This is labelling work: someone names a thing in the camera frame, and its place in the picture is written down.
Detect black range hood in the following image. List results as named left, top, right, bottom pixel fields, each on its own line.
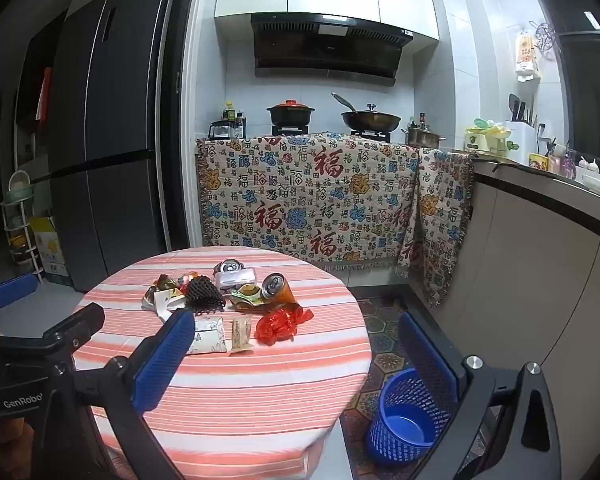
left=250, top=12, right=413, bottom=87

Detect grey refrigerator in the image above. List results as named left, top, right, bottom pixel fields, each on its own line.
left=47, top=0, right=181, bottom=293

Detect white knife block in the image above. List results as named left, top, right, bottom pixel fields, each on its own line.
left=505, top=92, right=538, bottom=162

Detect narrow printed blanket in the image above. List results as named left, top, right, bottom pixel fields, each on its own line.
left=397, top=147, right=476, bottom=308

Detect wide printed blanket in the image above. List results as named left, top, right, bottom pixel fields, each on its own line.
left=196, top=132, right=423, bottom=273

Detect tissue pack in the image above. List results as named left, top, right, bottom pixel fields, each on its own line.
left=187, top=317, right=227, bottom=356

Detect crushed orange can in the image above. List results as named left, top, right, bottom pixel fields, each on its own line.
left=261, top=272, right=302, bottom=309

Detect hanging wire trivet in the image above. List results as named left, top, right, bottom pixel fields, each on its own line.
left=530, top=20, right=561, bottom=53

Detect blue plastic basket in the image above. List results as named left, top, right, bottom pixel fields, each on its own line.
left=366, top=367, right=453, bottom=466

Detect beige snack wrapper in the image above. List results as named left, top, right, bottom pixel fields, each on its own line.
left=228, top=316, right=255, bottom=355

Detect orange striped tablecloth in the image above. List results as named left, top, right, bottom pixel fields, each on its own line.
left=72, top=247, right=373, bottom=480

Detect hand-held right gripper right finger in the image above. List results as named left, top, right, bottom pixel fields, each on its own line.
left=399, top=311, right=553, bottom=480

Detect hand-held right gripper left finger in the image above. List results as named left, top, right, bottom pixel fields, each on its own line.
left=42, top=310, right=196, bottom=480

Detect patterned floor mat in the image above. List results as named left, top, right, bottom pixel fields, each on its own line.
left=340, top=299, right=486, bottom=467

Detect green yellow wrapper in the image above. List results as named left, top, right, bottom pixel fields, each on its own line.
left=230, top=284, right=267, bottom=313

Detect red plastic bag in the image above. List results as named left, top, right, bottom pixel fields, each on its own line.
left=254, top=306, right=314, bottom=346

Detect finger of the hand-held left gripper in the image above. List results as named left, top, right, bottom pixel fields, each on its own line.
left=42, top=302, right=106, bottom=361
left=0, top=274, right=40, bottom=311

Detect black clay pot red lid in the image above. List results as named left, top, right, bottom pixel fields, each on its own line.
left=266, top=100, right=315, bottom=128

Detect steel pot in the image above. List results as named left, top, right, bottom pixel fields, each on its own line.
left=401, top=125, right=447, bottom=148

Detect yellow green plastic container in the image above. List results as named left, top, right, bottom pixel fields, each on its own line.
left=464, top=119, right=513, bottom=153

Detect wok with lid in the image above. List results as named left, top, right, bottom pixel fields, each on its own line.
left=331, top=92, right=402, bottom=132

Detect hanging paper bag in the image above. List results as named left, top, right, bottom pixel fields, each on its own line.
left=514, top=30, right=542, bottom=81

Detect black ridged packet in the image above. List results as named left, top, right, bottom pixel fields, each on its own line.
left=184, top=275, right=227, bottom=317

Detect orange white snack bag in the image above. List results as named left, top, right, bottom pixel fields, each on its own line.
left=141, top=287, right=190, bottom=322

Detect yellow cardboard box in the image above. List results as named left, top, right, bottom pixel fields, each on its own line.
left=30, top=216, right=71, bottom=286

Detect white storage rack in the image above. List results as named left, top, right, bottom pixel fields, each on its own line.
left=1, top=170, right=43, bottom=281

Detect kitchen counter cabinet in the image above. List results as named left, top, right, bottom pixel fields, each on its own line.
left=467, top=155, right=600, bottom=411

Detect gas stove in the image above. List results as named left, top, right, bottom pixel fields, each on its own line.
left=271, top=127, right=393, bottom=143

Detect green basin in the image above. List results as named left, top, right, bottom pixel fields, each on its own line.
left=7, top=171, right=33, bottom=201

